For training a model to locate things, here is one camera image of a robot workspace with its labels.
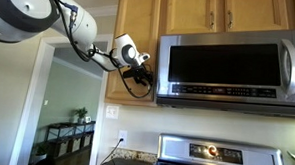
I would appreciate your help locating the white light switch plate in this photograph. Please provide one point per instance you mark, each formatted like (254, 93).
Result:
(112, 112)

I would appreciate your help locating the tall wooden cupboard door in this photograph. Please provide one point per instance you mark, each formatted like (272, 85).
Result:
(136, 25)

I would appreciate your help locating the white black Franka robot arm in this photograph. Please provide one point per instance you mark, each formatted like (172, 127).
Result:
(30, 10)

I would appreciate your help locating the wooden cupboard carcass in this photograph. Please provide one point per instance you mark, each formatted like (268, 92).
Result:
(160, 13)

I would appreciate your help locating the short wooden cupboard door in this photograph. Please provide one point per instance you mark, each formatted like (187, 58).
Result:
(190, 12)
(255, 13)

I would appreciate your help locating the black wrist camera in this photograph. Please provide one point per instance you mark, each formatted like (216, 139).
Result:
(129, 73)

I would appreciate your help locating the stainless steel microwave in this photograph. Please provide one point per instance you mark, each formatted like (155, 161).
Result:
(228, 66)

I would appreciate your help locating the granite backsplash strip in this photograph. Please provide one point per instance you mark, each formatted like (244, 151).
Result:
(134, 155)

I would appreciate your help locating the white wall outlet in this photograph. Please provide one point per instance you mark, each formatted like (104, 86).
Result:
(122, 136)

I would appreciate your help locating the dark shelf unit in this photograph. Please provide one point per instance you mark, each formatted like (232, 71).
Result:
(70, 137)

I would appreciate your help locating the low green floor plant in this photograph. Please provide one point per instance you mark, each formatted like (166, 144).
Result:
(41, 151)

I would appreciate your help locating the white door frame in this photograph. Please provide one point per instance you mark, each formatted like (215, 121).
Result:
(36, 97)

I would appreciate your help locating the green potted plant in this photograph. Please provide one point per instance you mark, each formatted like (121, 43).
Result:
(81, 113)

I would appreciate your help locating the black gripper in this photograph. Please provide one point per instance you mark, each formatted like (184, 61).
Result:
(143, 72)

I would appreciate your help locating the small white object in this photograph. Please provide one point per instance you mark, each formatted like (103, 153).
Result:
(88, 119)

